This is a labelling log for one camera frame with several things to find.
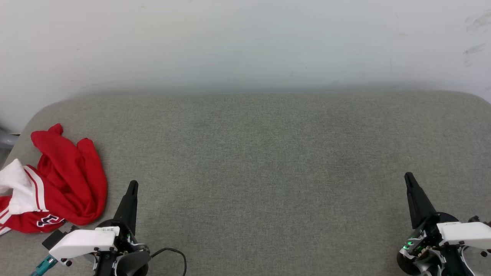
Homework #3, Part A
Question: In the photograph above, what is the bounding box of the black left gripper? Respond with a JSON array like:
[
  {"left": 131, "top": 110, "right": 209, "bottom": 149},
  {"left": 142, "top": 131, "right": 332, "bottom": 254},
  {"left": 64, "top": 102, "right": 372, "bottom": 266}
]
[{"left": 94, "top": 180, "right": 150, "bottom": 276}]

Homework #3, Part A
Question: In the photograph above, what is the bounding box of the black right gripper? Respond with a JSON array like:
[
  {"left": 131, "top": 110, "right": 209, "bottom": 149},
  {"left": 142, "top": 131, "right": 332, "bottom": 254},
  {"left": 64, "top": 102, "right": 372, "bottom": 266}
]
[{"left": 397, "top": 172, "right": 461, "bottom": 276}]

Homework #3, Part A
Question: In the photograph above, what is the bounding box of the red and white jersey shirt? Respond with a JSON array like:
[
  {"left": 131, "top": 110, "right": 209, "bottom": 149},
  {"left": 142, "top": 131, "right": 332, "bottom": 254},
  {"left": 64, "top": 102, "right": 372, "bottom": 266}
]
[{"left": 0, "top": 123, "right": 108, "bottom": 235}]

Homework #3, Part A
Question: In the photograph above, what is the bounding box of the white left camera bracket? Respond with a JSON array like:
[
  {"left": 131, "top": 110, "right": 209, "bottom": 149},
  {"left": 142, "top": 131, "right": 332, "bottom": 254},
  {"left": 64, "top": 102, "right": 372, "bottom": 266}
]
[{"left": 49, "top": 226, "right": 120, "bottom": 266}]

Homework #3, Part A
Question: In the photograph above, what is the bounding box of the teal left camera plug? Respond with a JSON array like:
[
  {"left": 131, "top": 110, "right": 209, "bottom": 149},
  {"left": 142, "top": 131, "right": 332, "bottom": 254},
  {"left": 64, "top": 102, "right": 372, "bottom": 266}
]
[{"left": 31, "top": 255, "right": 59, "bottom": 276}]

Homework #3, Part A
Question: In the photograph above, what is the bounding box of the grey metal pipe frame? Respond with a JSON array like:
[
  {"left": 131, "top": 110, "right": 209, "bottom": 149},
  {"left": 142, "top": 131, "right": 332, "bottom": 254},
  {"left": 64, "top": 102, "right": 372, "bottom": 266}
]
[{"left": 0, "top": 126, "right": 20, "bottom": 151}]

